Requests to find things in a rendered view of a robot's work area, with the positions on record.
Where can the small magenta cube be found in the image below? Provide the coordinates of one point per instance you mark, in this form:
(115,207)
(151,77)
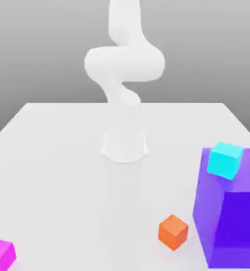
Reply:
(0,255)

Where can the large purple box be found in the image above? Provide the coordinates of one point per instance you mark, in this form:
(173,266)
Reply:
(209,203)

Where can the small orange cube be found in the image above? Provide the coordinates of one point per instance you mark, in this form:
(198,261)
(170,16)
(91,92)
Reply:
(173,232)

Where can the small cyan cube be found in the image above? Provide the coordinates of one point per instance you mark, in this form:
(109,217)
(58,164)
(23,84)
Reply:
(224,161)

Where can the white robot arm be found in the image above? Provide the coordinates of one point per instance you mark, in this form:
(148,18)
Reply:
(124,63)

